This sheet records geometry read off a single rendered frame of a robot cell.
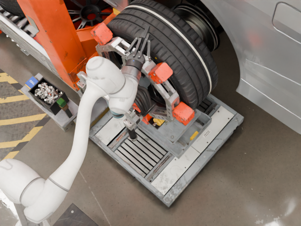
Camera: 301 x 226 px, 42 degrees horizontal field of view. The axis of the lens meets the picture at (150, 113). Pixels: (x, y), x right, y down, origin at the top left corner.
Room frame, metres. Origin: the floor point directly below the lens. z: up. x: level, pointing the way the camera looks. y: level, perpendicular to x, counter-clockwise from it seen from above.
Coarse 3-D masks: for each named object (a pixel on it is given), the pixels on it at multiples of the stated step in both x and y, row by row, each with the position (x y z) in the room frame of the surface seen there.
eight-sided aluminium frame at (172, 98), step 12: (96, 48) 1.30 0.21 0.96; (108, 48) 1.21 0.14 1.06; (120, 48) 1.15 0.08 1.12; (144, 72) 1.01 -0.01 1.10; (156, 84) 0.96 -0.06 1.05; (168, 84) 0.96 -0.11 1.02; (168, 96) 0.91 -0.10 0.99; (156, 108) 1.05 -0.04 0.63; (168, 108) 0.90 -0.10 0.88; (168, 120) 0.91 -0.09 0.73
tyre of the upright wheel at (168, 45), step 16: (144, 0) 1.40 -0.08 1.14; (128, 16) 1.31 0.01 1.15; (144, 16) 1.27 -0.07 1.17; (176, 16) 1.23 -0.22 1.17; (112, 32) 1.30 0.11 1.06; (128, 32) 1.20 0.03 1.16; (160, 32) 1.16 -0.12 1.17; (176, 32) 1.15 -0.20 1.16; (192, 32) 1.15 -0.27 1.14; (160, 48) 1.08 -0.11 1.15; (176, 48) 1.08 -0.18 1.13; (192, 48) 1.08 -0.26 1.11; (176, 64) 1.01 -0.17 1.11; (192, 64) 1.02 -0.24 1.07; (208, 64) 1.03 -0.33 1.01; (176, 80) 0.96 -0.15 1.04; (192, 80) 0.96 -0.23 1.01; (208, 80) 0.99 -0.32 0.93; (192, 96) 0.91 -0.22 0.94
